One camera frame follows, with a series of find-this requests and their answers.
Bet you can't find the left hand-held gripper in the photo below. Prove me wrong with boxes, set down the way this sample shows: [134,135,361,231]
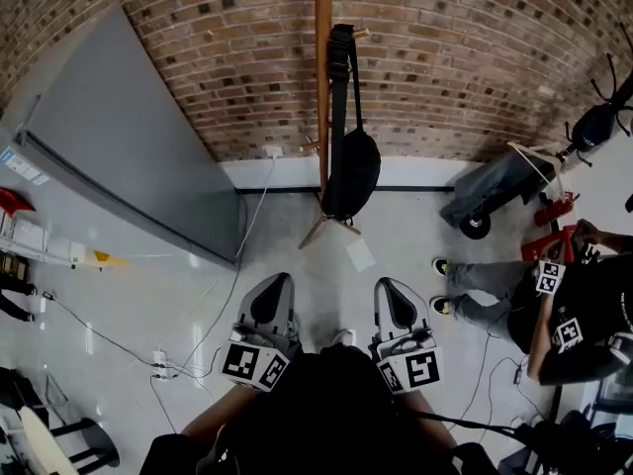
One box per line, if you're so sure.
[221,271,304,394]

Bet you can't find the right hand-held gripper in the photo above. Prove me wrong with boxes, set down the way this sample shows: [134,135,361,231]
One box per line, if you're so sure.
[368,276,445,396]

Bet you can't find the black bag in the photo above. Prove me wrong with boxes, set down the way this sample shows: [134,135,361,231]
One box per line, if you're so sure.
[319,23,383,223]

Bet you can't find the wooden coat rack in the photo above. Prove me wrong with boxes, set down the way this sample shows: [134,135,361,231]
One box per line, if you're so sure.
[298,0,371,250]

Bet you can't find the person's left forearm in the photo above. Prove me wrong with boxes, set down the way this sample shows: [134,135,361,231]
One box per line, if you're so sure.
[180,382,263,447]

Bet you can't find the person's right forearm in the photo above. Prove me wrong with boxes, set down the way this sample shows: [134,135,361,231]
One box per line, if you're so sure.
[395,387,459,449]

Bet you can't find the person's black clothing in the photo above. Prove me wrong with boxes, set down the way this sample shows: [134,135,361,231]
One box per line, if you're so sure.
[141,342,498,475]

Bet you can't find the white power strip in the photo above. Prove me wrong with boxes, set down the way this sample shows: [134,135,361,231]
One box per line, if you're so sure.
[149,347,172,381]

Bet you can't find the white paper sheet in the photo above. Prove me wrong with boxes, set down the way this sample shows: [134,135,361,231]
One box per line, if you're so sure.
[344,237,378,273]

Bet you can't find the red stand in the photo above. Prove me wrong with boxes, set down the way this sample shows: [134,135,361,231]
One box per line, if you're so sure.
[519,224,579,265]

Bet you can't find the yellow triangular object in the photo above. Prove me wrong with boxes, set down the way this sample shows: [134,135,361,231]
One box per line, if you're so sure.
[92,248,131,268]

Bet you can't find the black stool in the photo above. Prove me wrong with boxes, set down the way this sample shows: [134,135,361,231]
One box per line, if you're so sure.
[47,416,122,475]

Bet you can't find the trolley with grey cloth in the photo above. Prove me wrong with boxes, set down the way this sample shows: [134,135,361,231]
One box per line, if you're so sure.
[438,141,561,241]

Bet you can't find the red fire extinguisher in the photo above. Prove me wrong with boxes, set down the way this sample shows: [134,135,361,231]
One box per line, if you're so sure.
[532,190,581,228]

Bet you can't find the beige round table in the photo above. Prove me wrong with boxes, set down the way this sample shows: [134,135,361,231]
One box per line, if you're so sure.
[17,405,68,475]

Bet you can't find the white shelf with boxes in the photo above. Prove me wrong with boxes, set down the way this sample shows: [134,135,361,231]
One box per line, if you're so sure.
[0,208,105,272]

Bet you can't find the grey refrigerator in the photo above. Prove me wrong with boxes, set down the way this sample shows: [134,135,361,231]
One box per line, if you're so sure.
[0,1,244,267]

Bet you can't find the red object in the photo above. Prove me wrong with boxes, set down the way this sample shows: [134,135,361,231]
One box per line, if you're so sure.
[0,187,37,216]

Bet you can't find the black thin cable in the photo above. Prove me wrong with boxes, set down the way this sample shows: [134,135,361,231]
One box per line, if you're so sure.
[457,332,548,432]

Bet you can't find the grey cable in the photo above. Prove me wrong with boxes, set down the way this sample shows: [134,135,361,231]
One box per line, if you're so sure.
[177,259,244,373]

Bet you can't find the black thick cable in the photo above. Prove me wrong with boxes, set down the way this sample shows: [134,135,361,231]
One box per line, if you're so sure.
[408,407,533,439]

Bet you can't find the white cable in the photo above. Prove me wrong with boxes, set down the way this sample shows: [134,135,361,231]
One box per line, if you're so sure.
[232,155,277,262]

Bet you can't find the black cable with adapter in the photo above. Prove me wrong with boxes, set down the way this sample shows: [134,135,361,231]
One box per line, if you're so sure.
[42,290,160,368]

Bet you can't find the white rod frame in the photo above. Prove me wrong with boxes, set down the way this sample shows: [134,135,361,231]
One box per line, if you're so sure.
[505,140,567,203]

